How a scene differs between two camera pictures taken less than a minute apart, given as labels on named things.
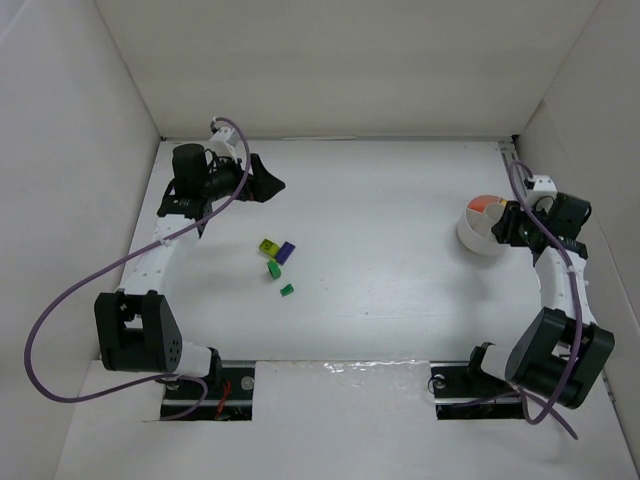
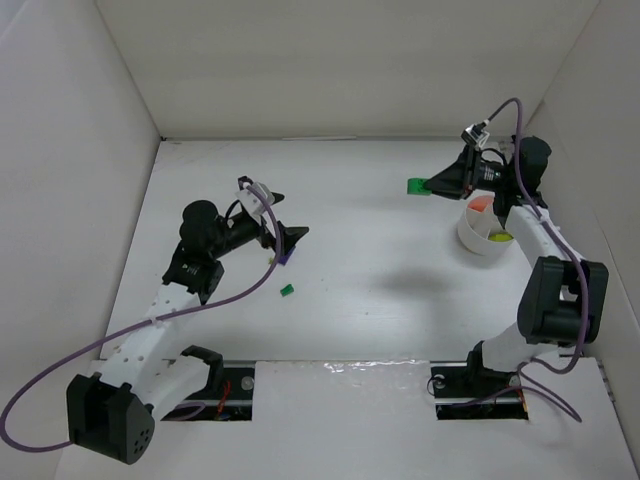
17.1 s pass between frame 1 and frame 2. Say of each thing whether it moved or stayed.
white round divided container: stayed
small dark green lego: stayed
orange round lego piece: stayed
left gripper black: moved
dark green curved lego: moved
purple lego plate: stayed
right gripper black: moved
